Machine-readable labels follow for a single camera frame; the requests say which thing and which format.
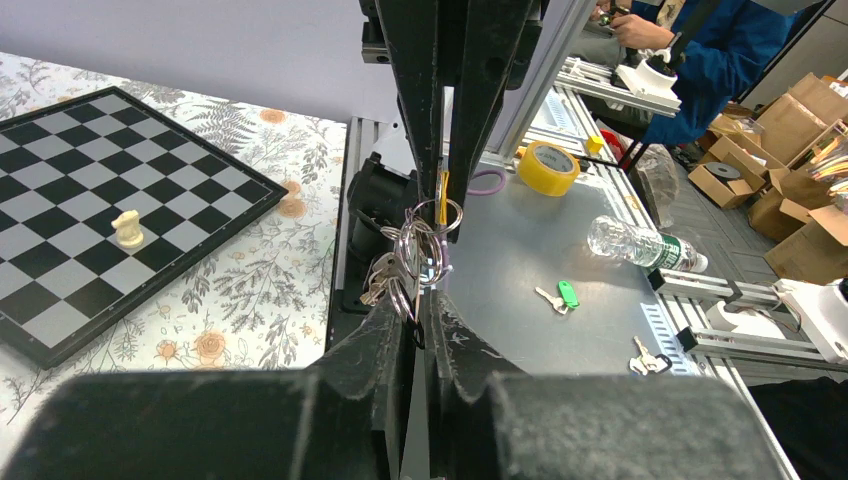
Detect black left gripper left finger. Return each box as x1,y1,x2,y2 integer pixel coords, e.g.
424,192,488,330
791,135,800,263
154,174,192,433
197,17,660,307
20,300,414,479

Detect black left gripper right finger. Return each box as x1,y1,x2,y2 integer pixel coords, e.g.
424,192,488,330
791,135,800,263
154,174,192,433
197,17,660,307
421,294,791,479

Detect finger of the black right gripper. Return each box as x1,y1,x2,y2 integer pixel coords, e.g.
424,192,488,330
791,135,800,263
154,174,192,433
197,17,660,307
374,0,447,199
448,0,545,200

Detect yellow key tag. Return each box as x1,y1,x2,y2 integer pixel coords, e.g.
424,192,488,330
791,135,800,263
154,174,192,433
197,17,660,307
436,169,450,229

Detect green tagged key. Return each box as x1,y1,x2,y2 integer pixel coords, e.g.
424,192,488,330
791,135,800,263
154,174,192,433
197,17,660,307
534,280,580,315

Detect yellow tape roll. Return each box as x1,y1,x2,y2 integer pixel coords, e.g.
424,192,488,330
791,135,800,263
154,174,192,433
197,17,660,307
516,141,581,197

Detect clear plastic bottle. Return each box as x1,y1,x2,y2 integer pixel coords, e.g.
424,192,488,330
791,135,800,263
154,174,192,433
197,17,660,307
587,215,709,273

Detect person in blue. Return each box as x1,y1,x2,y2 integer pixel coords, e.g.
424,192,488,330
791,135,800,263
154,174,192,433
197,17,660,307
574,1,795,145

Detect white chess piece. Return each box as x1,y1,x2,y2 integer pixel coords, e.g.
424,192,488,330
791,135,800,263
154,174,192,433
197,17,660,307
111,210,144,249

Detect cardboard boxes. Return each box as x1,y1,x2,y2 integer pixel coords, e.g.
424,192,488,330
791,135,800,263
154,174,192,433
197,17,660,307
688,74,847,284

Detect black white chessboard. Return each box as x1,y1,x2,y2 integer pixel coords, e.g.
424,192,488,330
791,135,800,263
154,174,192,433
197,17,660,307
1,87,285,369

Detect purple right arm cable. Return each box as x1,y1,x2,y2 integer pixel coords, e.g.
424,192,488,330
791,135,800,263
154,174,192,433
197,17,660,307
463,165,510,200

